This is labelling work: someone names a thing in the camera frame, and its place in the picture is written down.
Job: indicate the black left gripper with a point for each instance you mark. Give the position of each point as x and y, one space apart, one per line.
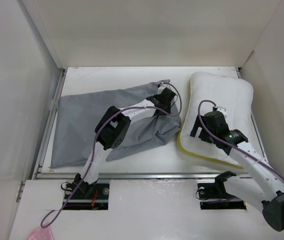
164 114

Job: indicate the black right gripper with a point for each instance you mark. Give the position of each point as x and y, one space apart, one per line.
202 135

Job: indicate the white pillow yellow edge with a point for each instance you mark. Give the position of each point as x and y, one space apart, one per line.
233 94

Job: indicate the grey pillowcase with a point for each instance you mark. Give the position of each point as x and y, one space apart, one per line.
78 115

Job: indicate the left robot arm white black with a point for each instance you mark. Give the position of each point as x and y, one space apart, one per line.
111 130

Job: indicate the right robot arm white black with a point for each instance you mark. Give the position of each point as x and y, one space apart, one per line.
267 197

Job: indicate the pink bubble wrap piece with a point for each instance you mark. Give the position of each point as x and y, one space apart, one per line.
41 234

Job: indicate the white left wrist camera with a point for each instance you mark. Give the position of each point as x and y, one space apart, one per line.
164 84

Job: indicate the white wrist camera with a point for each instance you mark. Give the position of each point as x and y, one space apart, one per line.
164 84
220 109

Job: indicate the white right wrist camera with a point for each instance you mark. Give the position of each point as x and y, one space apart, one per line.
220 109

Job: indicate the aluminium front rail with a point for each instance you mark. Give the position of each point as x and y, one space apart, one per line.
125 176

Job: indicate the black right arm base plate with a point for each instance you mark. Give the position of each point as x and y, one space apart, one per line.
212 197

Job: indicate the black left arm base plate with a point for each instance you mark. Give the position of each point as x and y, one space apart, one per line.
96 199

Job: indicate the aluminium left rail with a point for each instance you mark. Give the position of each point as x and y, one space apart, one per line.
44 139

